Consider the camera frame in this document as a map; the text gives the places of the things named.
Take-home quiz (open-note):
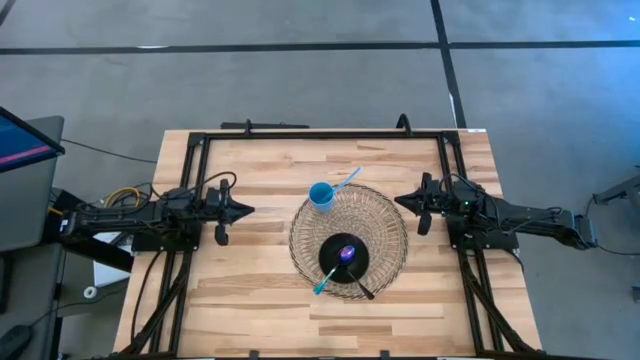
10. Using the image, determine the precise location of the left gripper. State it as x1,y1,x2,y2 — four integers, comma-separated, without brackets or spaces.
204,178,255,226

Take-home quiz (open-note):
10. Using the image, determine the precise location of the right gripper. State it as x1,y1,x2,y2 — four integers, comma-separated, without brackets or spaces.
394,172,454,216

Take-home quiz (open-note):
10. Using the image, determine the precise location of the light blue plastic utensil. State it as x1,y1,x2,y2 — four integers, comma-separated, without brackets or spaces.
332,166,362,195

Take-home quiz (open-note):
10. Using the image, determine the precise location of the blue plastic cup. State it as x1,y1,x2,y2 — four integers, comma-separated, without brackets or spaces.
307,181,336,214

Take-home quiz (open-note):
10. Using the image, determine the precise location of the black bowl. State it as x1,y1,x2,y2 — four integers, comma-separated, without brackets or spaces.
318,232,371,285

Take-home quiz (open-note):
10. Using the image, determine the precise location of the black spoon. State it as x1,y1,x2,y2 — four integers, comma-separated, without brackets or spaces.
345,268,376,302

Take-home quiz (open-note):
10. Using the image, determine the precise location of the teal plastic utensil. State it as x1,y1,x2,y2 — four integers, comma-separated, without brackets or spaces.
312,263,343,296

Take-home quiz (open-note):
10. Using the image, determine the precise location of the white paper sheet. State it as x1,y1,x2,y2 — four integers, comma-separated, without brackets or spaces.
92,231,135,289

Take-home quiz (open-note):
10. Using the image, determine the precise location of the grey stand leg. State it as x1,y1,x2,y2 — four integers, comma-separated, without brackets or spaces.
592,172,640,206

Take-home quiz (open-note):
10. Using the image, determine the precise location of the monitor with blue screen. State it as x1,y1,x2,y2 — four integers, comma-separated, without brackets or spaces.
0,105,66,174

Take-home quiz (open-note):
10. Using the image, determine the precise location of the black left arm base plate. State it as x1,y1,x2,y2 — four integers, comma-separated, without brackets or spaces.
131,219,202,253

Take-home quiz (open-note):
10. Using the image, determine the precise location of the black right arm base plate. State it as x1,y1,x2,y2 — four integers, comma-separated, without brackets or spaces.
446,214,520,252

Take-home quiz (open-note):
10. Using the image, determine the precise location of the black aluminium table frame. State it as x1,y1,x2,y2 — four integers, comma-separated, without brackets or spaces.
119,130,544,360

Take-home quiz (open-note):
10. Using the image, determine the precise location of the yellow cable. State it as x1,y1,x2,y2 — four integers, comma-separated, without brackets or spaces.
103,186,142,209

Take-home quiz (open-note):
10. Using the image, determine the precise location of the black floor cable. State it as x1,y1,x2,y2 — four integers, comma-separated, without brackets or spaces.
60,138,159,165

